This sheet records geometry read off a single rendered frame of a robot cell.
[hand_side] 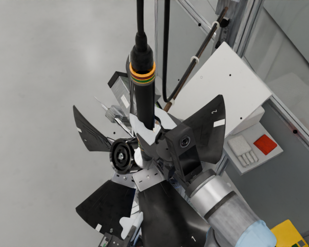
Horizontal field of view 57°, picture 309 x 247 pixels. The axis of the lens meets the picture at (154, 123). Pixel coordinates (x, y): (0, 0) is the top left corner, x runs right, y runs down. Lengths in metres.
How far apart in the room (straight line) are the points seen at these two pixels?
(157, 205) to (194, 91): 0.44
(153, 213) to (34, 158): 1.68
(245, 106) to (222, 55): 0.20
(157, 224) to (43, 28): 2.79
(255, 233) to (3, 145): 2.30
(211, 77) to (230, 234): 0.65
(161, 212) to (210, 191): 0.39
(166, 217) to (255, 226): 0.42
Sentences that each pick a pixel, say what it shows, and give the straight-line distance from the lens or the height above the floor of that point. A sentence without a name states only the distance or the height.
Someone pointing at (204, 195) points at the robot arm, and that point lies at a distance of 0.53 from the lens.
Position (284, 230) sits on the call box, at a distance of 1.10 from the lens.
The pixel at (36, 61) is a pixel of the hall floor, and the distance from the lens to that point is 3.06.
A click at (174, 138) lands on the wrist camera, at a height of 1.64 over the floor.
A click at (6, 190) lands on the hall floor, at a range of 2.43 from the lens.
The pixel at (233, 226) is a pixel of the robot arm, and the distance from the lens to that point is 0.53.
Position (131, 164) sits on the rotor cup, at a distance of 0.90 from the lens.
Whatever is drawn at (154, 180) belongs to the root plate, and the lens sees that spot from 0.94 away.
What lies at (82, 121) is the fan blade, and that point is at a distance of 1.14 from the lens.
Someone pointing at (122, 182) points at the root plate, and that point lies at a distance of 1.03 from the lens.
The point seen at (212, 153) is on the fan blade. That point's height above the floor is 1.41.
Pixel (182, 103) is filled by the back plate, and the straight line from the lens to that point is 1.12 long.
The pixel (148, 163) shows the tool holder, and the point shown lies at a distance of 0.77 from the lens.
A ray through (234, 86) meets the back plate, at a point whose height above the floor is 1.31.
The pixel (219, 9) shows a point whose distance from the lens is 1.08.
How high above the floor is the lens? 2.07
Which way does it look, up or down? 59 degrees down
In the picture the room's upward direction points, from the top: straight up
